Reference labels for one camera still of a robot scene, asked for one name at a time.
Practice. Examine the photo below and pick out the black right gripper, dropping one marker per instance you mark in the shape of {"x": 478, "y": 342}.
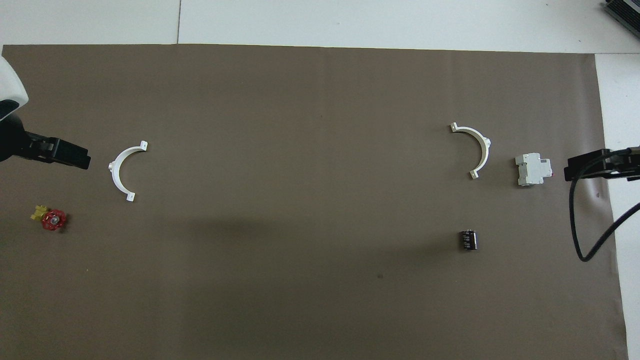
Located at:
{"x": 622, "y": 165}

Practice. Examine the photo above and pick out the brown paper table mat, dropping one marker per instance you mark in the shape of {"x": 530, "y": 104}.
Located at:
{"x": 300, "y": 125}

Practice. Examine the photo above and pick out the black cylindrical capacitor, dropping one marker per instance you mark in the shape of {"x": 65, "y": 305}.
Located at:
{"x": 468, "y": 240}

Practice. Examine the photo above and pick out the grey black electronic device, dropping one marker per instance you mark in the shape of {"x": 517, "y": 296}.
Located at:
{"x": 625, "y": 10}

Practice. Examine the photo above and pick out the white circuit breaker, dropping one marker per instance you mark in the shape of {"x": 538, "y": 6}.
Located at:
{"x": 530, "y": 170}

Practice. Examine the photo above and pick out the red yellow valve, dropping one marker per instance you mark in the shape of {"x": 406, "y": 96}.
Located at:
{"x": 52, "y": 220}

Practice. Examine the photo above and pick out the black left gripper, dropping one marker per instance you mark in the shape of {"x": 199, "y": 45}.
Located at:
{"x": 15, "y": 142}

